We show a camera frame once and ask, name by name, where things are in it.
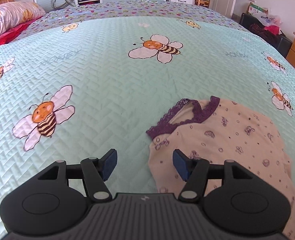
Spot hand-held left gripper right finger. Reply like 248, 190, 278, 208
172, 149, 254, 203

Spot green cardboard box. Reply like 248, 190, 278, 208
247, 2, 269, 15

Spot green bee-print quilt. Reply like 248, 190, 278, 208
0, 16, 295, 240

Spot plastic bags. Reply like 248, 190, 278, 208
252, 14, 283, 35

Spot cream printed shirt purple lace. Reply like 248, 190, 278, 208
146, 95, 295, 240

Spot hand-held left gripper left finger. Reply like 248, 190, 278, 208
37, 148, 118, 203

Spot black armchair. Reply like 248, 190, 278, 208
239, 12, 293, 58

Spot pink floral rolled duvet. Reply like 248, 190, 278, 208
0, 1, 46, 48

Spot red blanket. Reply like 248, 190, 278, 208
0, 16, 44, 55

